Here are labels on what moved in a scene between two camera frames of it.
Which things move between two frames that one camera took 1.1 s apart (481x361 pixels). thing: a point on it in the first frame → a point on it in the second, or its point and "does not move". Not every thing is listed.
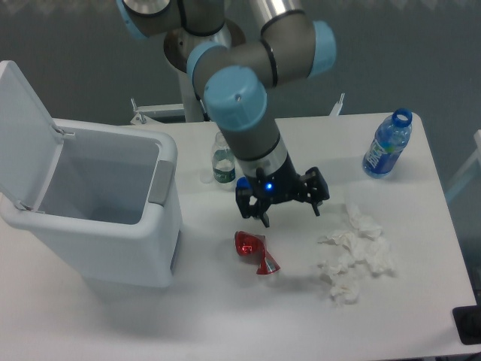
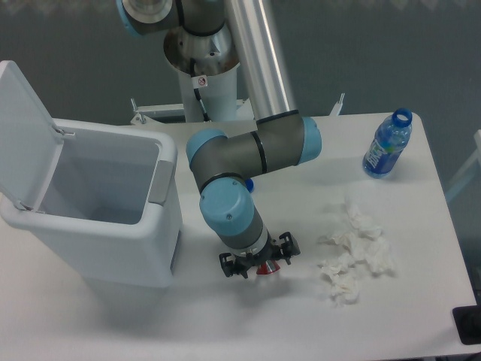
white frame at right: [468, 171] does not move
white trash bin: [107, 198] does not move
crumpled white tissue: [360, 244] does not move
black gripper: [283, 183] → [272, 251]
